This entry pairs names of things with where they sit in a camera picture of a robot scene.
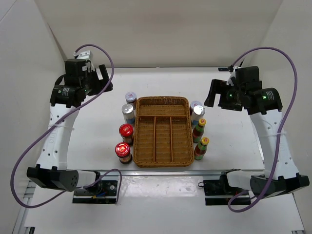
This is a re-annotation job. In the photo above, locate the purple cable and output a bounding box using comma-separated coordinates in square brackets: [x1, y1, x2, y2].
[228, 46, 299, 213]
[10, 44, 122, 209]

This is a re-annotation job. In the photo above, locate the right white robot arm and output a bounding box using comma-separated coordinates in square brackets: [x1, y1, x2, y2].
[204, 66, 310, 197]

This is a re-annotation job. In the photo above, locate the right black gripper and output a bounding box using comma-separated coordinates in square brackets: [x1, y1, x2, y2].
[204, 80, 245, 112]

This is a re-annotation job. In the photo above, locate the lower yellow-cap chili bottle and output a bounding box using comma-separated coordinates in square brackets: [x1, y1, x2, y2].
[194, 137, 210, 160]

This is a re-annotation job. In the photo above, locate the lower red-lid sauce jar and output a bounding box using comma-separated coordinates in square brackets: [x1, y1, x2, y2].
[115, 142, 132, 164]

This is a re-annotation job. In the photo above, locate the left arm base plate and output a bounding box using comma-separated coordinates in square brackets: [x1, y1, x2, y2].
[72, 175, 120, 204]

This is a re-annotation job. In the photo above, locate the white-lid spice jar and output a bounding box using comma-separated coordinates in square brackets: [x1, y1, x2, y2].
[190, 100, 202, 111]
[125, 92, 137, 107]

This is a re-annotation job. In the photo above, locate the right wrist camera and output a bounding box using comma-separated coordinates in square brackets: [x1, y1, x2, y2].
[226, 66, 241, 86]

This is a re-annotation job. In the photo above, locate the upper yellow-cap chili bottle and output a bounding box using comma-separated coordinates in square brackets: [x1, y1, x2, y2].
[193, 118, 206, 143]

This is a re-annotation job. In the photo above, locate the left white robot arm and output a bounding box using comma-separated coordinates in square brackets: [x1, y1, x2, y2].
[27, 58, 113, 195]

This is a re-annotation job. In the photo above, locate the silver-cap pepper shaker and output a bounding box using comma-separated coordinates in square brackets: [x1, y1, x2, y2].
[121, 104, 136, 125]
[191, 105, 205, 128]

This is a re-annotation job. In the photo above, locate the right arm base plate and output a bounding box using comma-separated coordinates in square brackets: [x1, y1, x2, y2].
[197, 175, 243, 206]

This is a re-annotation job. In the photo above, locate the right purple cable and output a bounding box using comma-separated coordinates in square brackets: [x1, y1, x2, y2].
[228, 46, 299, 213]

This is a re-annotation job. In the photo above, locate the upper red-lid sauce jar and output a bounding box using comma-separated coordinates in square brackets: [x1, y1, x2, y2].
[119, 123, 134, 146]

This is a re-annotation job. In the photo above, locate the red-lid sauce jar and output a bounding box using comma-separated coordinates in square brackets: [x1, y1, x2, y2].
[119, 123, 134, 146]
[115, 142, 132, 164]

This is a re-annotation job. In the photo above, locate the brown wicker divided basket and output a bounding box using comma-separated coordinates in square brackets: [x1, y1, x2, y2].
[133, 96, 194, 168]

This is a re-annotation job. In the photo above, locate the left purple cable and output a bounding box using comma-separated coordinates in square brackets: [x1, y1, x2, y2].
[10, 44, 122, 209]

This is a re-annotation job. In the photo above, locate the yellow-cap chili bottle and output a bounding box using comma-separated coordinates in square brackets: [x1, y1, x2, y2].
[193, 118, 206, 143]
[194, 137, 210, 160]

